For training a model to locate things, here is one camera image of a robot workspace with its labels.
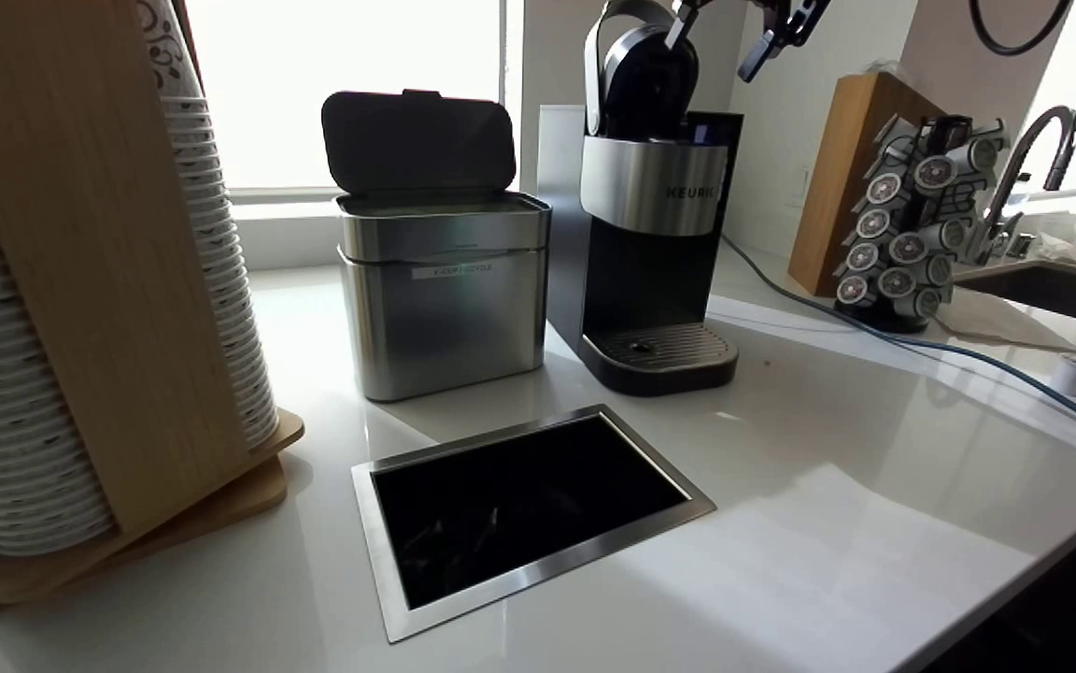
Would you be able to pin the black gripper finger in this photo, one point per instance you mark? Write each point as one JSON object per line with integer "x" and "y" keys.
{"x": 686, "y": 19}
{"x": 786, "y": 26}

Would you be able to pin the silver metal countertop bin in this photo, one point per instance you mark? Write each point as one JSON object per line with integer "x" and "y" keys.
{"x": 438, "y": 312}

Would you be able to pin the white-lidded coffee pod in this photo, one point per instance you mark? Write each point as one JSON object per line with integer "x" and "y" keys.
{"x": 898, "y": 282}
{"x": 910, "y": 244}
{"x": 882, "y": 189}
{"x": 933, "y": 175}
{"x": 872, "y": 221}
{"x": 862, "y": 261}
{"x": 854, "y": 290}

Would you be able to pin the black silver Keurig coffeemaker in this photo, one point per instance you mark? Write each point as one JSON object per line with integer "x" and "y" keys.
{"x": 637, "y": 276}

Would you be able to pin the wooden box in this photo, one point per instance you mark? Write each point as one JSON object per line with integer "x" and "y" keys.
{"x": 837, "y": 164}

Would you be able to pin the dark curved faucet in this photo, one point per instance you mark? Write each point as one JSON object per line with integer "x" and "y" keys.
{"x": 1025, "y": 133}

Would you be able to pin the dark sink basin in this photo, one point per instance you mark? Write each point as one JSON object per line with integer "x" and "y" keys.
{"x": 1063, "y": 292}

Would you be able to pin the white paper cup stack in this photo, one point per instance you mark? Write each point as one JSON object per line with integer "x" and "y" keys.
{"x": 1, "y": 414}
{"x": 220, "y": 247}

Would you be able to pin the steel countertop trash chute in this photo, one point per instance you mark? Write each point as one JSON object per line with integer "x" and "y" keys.
{"x": 549, "y": 564}

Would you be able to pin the wooden cup dispenser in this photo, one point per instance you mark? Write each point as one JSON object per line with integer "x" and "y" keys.
{"x": 77, "y": 247}

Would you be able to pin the white wall plate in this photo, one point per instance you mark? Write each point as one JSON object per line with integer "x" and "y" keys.
{"x": 559, "y": 151}

